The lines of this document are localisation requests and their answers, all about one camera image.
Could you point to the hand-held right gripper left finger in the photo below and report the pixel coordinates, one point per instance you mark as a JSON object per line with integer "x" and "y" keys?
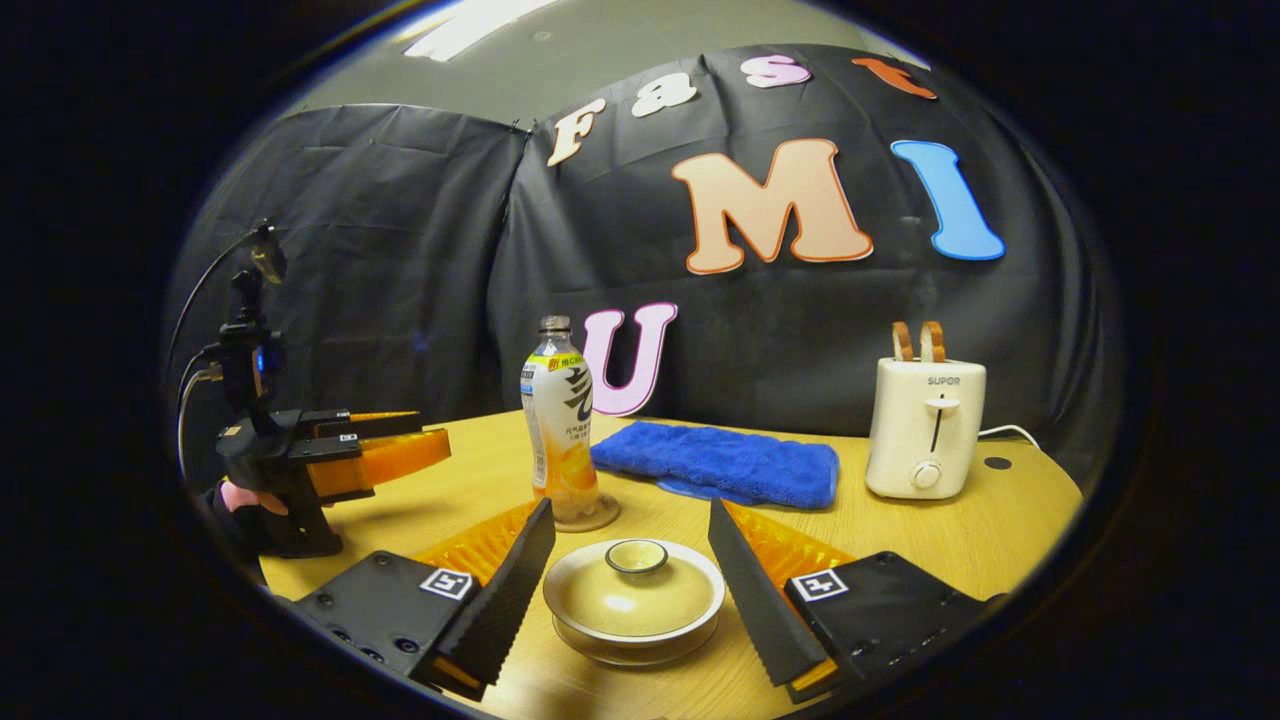
{"x": 505, "y": 600}

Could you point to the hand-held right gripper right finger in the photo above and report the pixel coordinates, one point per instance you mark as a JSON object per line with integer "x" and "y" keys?
{"x": 758, "y": 600}

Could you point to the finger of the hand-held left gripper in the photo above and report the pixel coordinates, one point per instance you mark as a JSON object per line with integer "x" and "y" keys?
{"x": 370, "y": 425}
{"x": 385, "y": 462}

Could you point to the white porcelain teacup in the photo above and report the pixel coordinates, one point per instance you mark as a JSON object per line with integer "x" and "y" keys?
{"x": 700, "y": 612}

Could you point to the beige teacup lid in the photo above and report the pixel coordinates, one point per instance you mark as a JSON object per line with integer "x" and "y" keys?
{"x": 630, "y": 600}

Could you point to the round cork coaster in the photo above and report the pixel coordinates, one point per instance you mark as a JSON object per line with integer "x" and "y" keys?
{"x": 607, "y": 515}

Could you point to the clear plastic water bottle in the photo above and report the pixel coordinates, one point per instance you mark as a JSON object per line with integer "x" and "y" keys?
{"x": 562, "y": 430}

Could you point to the blue folded towel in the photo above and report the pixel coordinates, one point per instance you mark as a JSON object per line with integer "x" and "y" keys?
{"x": 720, "y": 462}

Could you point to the black backdrop cloth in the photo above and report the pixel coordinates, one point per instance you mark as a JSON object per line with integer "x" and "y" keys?
{"x": 400, "y": 250}

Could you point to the cream toaster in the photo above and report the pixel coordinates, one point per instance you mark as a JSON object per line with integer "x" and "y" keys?
{"x": 925, "y": 440}

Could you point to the toast slice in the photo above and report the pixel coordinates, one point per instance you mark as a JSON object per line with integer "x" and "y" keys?
{"x": 933, "y": 342}
{"x": 902, "y": 342}

